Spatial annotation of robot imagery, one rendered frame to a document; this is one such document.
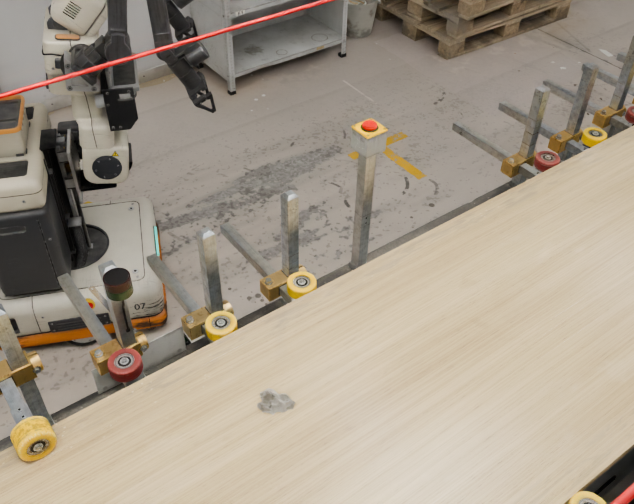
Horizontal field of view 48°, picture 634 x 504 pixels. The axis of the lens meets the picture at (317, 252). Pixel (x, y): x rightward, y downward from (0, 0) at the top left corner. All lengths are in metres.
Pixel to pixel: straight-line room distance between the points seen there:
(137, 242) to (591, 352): 1.87
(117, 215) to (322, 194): 1.07
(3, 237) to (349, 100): 2.43
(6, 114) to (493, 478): 2.00
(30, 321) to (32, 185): 0.61
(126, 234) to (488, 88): 2.59
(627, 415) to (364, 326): 0.64
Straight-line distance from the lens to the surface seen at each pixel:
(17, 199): 2.58
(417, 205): 3.62
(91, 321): 1.93
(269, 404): 1.64
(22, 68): 4.37
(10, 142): 2.65
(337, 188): 3.69
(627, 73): 2.87
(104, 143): 2.62
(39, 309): 2.88
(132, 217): 3.14
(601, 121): 2.89
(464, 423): 1.66
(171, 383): 1.71
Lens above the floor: 2.25
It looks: 43 degrees down
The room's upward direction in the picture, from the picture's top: 1 degrees clockwise
